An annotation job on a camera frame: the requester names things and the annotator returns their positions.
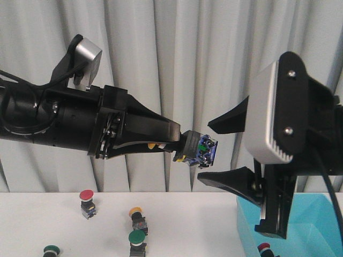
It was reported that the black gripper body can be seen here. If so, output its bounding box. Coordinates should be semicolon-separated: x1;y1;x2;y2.
255;51;342;238
88;85;128;160

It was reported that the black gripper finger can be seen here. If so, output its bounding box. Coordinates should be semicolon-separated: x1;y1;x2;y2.
197;167;263;206
123;95;180;142
107;140;185;159
208;96;249;134

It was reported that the yellow push button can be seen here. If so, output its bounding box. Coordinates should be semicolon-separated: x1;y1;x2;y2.
129;207;148;236
147;130;218;169

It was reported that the red push button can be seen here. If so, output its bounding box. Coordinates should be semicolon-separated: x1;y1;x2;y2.
257;242;279;257
79;190;96;220

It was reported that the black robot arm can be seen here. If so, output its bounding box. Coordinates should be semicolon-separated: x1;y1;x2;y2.
1;83;182;159

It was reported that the light blue plastic box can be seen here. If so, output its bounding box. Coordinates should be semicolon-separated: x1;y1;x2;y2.
237;193;342;256

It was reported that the lying yellow push button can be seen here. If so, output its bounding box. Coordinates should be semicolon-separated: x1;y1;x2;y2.
129;207;148;236

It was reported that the grey pleated curtain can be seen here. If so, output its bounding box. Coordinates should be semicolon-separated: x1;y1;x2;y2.
1;1;342;192

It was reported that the large green push button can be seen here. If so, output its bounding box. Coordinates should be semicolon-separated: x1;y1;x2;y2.
128;230;147;257

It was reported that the small green push button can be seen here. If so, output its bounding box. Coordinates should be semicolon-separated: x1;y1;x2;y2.
43;245;61;257

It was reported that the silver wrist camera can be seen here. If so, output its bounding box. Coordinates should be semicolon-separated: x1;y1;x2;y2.
243;61;293;164
73;37;102;91

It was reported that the black camera cable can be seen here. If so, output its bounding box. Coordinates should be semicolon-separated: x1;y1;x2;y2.
308;141;343;231

